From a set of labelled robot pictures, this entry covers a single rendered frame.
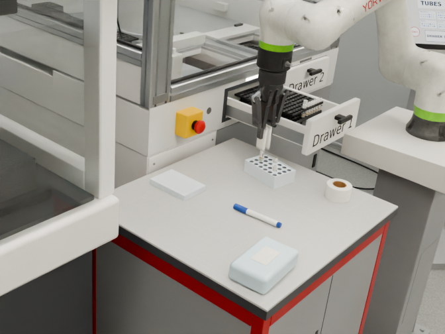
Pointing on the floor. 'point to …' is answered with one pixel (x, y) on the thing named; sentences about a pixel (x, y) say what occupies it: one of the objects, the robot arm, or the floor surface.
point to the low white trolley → (336, 327)
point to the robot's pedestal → (404, 255)
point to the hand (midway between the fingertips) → (263, 137)
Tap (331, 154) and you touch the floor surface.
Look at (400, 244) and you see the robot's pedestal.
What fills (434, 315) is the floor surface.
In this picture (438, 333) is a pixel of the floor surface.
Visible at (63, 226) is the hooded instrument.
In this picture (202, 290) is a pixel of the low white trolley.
